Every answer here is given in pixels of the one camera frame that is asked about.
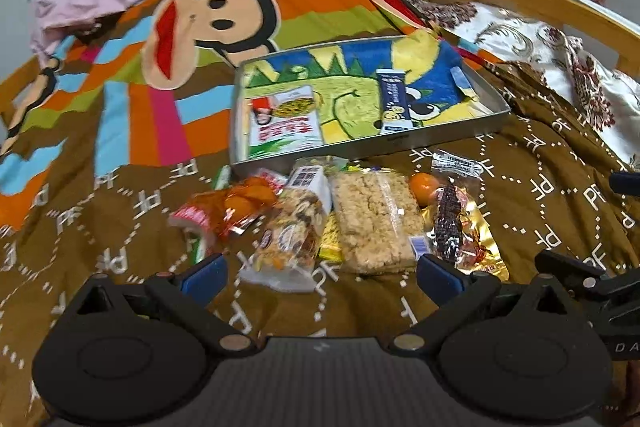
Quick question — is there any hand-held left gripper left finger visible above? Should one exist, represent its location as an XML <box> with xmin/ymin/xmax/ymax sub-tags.
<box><xmin>70</xmin><ymin>253</ymin><xmax>258</xmax><ymax>358</ymax></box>

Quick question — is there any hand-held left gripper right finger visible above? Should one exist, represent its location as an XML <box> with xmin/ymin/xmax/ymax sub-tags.
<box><xmin>387</xmin><ymin>253</ymin><xmax>576</xmax><ymax>355</ymax></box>

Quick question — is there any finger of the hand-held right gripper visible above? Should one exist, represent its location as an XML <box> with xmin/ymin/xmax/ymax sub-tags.
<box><xmin>534</xmin><ymin>249</ymin><xmax>640</xmax><ymax>310</ymax></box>
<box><xmin>609</xmin><ymin>171</ymin><xmax>640</xmax><ymax>196</ymax></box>

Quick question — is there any gold foil snack packet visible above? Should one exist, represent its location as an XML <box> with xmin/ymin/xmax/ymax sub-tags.
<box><xmin>422</xmin><ymin>187</ymin><xmax>509</xmax><ymax>283</ymax></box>

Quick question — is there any purple corn cob packet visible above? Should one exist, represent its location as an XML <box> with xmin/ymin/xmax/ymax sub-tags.
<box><xmin>432</xmin><ymin>182</ymin><xmax>464</xmax><ymax>266</ymax></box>

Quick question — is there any red and orange snack packet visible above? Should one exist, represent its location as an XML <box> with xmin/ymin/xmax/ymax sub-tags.
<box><xmin>167</xmin><ymin>174</ymin><xmax>288</xmax><ymax>240</ymax></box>

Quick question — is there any rice crisp snack packet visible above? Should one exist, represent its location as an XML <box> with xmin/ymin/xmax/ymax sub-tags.
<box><xmin>327</xmin><ymin>169</ymin><xmax>431</xmax><ymax>276</ymax></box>

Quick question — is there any mandarin orange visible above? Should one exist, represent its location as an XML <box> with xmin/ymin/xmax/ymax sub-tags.
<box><xmin>409</xmin><ymin>172</ymin><xmax>444</xmax><ymax>208</ymax></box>

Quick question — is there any nut granola snack packet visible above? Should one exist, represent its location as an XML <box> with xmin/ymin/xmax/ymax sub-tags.
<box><xmin>239</xmin><ymin>159</ymin><xmax>333</xmax><ymax>293</ymax></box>

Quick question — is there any clear packet with white label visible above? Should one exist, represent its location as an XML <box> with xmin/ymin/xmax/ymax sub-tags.
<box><xmin>431</xmin><ymin>149</ymin><xmax>484</xmax><ymax>180</ymax></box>

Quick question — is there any yellow snack packet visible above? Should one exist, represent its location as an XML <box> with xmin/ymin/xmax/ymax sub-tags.
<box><xmin>317</xmin><ymin>212</ymin><xmax>347</xmax><ymax>264</ymax></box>

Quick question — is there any metal tray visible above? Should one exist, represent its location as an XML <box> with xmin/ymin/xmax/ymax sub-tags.
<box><xmin>229</xmin><ymin>34</ymin><xmax>511</xmax><ymax>178</ymax></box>

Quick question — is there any green and white snack packet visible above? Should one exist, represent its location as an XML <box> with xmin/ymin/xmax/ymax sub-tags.
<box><xmin>187</xmin><ymin>229</ymin><xmax>214</xmax><ymax>264</ymax></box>

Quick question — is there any monkey printed blanket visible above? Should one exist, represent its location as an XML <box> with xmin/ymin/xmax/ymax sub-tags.
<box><xmin>0</xmin><ymin>0</ymin><xmax>640</xmax><ymax>427</ymax></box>

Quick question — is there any white and red snack packet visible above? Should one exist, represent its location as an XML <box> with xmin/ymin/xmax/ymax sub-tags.
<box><xmin>247</xmin><ymin>84</ymin><xmax>323</xmax><ymax>160</ymax></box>

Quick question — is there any dark blue snack bar packet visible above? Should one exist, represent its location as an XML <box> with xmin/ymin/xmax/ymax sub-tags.
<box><xmin>375</xmin><ymin>69</ymin><xmax>417</xmax><ymax>136</ymax></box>

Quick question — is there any dinosaur printed tray liner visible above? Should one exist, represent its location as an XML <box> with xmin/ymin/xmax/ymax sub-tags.
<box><xmin>240</xmin><ymin>38</ymin><xmax>493</xmax><ymax>158</ymax></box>

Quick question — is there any wooden bed frame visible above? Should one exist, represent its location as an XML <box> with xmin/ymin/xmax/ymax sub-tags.
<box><xmin>0</xmin><ymin>0</ymin><xmax>640</xmax><ymax>122</ymax></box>

